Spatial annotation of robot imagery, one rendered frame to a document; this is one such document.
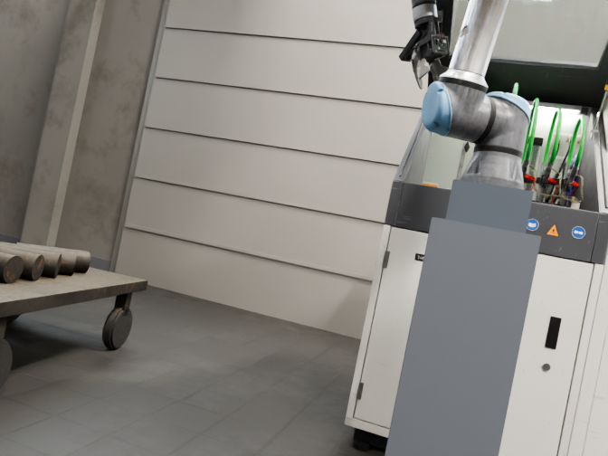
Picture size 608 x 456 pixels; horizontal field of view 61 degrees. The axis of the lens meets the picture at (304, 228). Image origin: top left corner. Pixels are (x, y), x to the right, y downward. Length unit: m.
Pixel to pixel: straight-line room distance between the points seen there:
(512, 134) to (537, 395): 0.89
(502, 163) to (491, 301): 0.33
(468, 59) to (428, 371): 0.72
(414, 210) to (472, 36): 0.72
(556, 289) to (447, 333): 0.67
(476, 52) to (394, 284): 0.86
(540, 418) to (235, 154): 3.22
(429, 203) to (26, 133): 4.57
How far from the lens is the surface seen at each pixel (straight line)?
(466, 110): 1.29
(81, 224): 5.18
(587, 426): 1.91
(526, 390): 1.87
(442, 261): 1.24
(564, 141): 2.44
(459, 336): 1.25
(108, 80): 5.29
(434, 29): 1.74
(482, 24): 1.32
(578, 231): 1.85
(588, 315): 1.86
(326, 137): 4.16
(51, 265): 2.28
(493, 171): 1.31
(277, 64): 4.47
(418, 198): 1.84
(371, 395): 1.90
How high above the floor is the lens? 0.70
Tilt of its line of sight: 1 degrees up
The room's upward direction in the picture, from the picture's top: 11 degrees clockwise
